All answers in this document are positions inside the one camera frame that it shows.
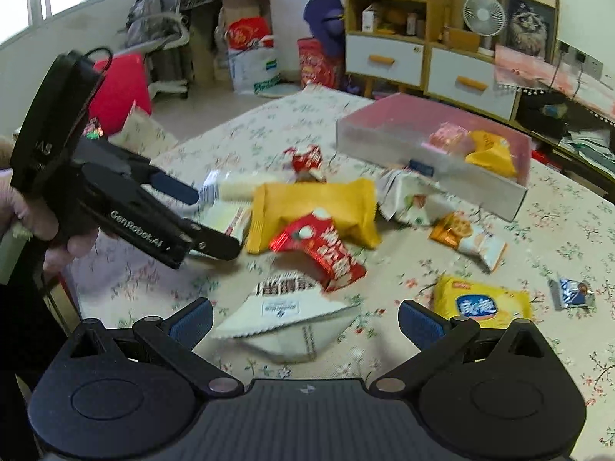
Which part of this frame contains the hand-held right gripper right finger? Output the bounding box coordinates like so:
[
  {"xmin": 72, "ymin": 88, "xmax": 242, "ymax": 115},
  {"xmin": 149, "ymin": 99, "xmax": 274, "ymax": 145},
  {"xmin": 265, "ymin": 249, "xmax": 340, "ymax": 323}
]
[{"xmin": 370, "ymin": 299, "xmax": 549, "ymax": 397}]

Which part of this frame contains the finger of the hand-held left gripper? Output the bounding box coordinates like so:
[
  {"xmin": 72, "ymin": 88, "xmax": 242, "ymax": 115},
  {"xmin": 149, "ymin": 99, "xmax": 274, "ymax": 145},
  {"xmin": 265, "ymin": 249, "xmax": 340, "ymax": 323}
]
[
  {"xmin": 129, "ymin": 155, "xmax": 200, "ymax": 206},
  {"xmin": 184, "ymin": 221, "xmax": 241, "ymax": 261}
]

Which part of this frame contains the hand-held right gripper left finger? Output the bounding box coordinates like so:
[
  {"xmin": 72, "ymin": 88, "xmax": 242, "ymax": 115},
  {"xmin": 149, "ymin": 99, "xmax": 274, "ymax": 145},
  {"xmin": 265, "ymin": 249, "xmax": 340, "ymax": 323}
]
[{"xmin": 67, "ymin": 298, "xmax": 246, "ymax": 397}]

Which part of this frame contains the cream snack packet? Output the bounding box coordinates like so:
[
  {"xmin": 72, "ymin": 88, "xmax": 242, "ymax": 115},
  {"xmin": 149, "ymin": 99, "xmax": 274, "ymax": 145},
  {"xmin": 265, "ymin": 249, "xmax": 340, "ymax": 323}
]
[{"xmin": 192, "ymin": 202, "xmax": 253, "ymax": 245}]

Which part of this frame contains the clear white snack packet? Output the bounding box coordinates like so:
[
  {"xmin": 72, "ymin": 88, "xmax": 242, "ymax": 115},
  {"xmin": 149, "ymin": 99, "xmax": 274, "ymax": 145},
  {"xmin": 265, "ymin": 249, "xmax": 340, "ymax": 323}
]
[{"xmin": 199, "ymin": 170, "xmax": 255, "ymax": 207}]

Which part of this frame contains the yellow blue-label snack packet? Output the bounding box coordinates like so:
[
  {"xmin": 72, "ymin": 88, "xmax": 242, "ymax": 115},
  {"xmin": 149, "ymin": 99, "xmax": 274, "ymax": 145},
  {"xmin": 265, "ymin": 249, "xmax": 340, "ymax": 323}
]
[{"xmin": 432, "ymin": 274, "xmax": 534, "ymax": 330}]

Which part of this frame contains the large yellow snack packet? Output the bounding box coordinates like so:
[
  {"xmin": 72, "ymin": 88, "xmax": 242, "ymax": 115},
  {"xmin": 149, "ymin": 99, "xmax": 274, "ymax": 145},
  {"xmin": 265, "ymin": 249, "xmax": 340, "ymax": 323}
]
[{"xmin": 246, "ymin": 179, "xmax": 382, "ymax": 255}]

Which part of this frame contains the orange and white cracker packet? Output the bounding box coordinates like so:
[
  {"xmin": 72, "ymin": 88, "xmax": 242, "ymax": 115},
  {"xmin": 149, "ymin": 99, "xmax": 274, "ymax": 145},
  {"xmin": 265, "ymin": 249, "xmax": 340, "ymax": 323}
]
[{"xmin": 429, "ymin": 211, "xmax": 509, "ymax": 274}]

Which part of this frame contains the red snack packet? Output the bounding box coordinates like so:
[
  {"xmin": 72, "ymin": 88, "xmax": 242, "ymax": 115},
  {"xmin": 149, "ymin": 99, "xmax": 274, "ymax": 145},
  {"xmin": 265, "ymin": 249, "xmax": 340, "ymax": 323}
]
[{"xmin": 270, "ymin": 209, "xmax": 368, "ymax": 294}]

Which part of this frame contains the small red foil candy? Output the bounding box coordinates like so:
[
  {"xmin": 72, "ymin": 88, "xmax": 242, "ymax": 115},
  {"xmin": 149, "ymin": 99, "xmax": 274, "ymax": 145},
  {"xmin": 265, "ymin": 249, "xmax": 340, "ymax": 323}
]
[{"xmin": 286, "ymin": 144, "xmax": 327, "ymax": 183}]

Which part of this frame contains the white and green snack packet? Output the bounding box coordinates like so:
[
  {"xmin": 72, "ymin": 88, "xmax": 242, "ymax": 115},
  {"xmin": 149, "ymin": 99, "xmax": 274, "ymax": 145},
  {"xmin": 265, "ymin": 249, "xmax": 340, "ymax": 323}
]
[{"xmin": 377, "ymin": 168, "xmax": 455, "ymax": 226}]

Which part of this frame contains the small blue snack packet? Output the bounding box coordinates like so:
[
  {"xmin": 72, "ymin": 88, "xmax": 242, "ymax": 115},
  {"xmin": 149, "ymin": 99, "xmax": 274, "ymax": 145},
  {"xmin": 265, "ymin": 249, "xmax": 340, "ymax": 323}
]
[{"xmin": 549, "ymin": 277, "xmax": 597, "ymax": 312}]

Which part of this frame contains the orange-yellow snack packet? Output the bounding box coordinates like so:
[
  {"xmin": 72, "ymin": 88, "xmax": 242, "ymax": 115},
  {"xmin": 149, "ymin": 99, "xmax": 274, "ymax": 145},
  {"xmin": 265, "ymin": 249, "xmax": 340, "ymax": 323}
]
[{"xmin": 464, "ymin": 129, "xmax": 520, "ymax": 178}]

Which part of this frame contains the pink snack packet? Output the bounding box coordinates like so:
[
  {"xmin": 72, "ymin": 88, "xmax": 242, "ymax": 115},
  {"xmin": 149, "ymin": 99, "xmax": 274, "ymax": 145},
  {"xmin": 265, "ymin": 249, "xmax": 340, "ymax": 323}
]
[{"xmin": 427, "ymin": 122, "xmax": 469, "ymax": 154}]

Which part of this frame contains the pink and grey box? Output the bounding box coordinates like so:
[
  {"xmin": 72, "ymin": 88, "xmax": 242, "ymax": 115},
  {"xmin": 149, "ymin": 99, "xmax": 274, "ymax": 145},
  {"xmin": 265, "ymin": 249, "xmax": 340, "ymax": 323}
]
[{"xmin": 335, "ymin": 92, "xmax": 533, "ymax": 222}]

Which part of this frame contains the person's left forearm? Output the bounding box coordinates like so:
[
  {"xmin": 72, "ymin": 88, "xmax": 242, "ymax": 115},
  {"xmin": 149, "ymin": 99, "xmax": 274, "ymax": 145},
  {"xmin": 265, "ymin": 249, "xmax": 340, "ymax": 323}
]
[{"xmin": 0, "ymin": 226, "xmax": 73, "ymax": 461}]

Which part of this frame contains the person's left hand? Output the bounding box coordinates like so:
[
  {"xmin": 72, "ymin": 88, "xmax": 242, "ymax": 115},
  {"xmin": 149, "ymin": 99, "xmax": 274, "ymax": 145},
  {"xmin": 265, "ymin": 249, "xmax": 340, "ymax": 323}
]
[{"xmin": 0, "ymin": 135, "xmax": 100, "ymax": 274}]

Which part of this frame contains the red stool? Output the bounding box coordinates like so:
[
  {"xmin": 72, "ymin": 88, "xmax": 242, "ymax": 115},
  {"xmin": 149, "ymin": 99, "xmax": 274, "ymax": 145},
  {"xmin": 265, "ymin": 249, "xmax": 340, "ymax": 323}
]
[{"xmin": 89, "ymin": 53, "xmax": 153, "ymax": 138}]

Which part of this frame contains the floral tablecloth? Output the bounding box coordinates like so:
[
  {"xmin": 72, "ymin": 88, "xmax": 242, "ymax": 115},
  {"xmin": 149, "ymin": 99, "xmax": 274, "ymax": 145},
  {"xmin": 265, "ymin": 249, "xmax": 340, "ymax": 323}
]
[{"xmin": 62, "ymin": 84, "xmax": 615, "ymax": 461}]

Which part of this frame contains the grey office chair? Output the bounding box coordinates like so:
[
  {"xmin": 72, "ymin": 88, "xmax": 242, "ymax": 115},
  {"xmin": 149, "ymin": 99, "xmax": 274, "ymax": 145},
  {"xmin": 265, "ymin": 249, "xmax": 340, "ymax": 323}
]
[{"xmin": 118, "ymin": 0, "xmax": 195, "ymax": 101}]

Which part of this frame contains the white shopping bag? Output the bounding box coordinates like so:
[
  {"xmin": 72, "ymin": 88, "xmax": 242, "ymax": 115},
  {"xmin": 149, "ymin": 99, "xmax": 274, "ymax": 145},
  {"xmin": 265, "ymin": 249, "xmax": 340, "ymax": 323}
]
[{"xmin": 228, "ymin": 48, "xmax": 283, "ymax": 96}]

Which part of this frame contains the red gift bag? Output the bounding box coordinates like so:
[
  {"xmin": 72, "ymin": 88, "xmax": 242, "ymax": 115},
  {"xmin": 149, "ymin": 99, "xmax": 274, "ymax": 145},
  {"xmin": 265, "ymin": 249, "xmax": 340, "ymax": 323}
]
[{"xmin": 226, "ymin": 17, "xmax": 276, "ymax": 51}]

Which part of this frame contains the red printed bag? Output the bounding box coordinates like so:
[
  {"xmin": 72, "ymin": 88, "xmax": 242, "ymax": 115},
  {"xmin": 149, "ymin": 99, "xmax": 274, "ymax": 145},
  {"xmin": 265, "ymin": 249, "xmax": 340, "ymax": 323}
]
[{"xmin": 297, "ymin": 37, "xmax": 347, "ymax": 91}]

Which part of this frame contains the purple plush toy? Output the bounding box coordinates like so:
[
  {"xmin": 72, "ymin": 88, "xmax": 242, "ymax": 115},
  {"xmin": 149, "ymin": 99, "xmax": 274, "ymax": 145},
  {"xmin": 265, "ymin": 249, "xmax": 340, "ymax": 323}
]
[{"xmin": 304, "ymin": 0, "xmax": 347, "ymax": 58}]

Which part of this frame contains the white drawer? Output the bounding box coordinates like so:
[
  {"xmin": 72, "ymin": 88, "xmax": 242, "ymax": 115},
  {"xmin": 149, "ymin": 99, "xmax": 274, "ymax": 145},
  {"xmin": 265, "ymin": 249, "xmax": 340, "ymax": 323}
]
[
  {"xmin": 345, "ymin": 33, "xmax": 426, "ymax": 91},
  {"xmin": 427, "ymin": 47, "xmax": 522, "ymax": 121}
]

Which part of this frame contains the pile of loose papers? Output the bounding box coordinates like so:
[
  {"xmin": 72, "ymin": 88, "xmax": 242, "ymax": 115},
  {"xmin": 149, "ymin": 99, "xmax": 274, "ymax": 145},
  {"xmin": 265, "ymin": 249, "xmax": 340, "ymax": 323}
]
[{"xmin": 562, "ymin": 129, "xmax": 615, "ymax": 178}]

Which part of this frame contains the pink cloth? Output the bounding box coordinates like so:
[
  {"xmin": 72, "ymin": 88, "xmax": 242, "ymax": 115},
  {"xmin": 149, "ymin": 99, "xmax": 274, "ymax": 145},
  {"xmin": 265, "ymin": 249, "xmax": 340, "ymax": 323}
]
[{"xmin": 494, "ymin": 44, "xmax": 615, "ymax": 123}]

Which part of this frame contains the cardboard box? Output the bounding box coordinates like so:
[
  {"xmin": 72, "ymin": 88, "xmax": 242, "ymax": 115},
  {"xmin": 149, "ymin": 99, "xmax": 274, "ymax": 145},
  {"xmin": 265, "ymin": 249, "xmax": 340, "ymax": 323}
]
[{"xmin": 447, "ymin": 26, "xmax": 481, "ymax": 51}]

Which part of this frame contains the wooden shelf cabinet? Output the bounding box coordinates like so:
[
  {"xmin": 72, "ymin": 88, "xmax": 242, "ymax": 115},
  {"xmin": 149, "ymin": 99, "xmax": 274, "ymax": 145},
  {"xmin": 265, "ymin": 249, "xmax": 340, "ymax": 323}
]
[{"xmin": 343, "ymin": 0, "xmax": 524, "ymax": 123}]

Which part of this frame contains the small white fan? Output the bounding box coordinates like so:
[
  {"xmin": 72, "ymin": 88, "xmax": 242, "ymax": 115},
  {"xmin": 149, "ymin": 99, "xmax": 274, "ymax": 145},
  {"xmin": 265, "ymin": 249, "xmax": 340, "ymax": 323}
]
[{"xmin": 462, "ymin": 0, "xmax": 506, "ymax": 56}]

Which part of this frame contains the framed cat picture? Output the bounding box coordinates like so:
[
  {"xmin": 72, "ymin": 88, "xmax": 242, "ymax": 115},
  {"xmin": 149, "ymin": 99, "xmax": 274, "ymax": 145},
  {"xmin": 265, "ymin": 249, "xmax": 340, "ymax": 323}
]
[{"xmin": 497, "ymin": 0, "xmax": 560, "ymax": 61}]

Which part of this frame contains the black cable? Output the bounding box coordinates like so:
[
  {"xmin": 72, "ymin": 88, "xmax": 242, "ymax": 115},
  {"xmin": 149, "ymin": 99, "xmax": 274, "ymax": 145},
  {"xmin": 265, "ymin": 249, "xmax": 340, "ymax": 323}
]
[{"xmin": 84, "ymin": 47, "xmax": 114, "ymax": 76}]

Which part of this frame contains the white wall socket panel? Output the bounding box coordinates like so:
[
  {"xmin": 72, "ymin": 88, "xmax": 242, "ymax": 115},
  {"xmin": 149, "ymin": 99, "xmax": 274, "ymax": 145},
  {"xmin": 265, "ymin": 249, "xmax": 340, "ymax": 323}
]
[{"xmin": 557, "ymin": 41, "xmax": 605, "ymax": 78}]

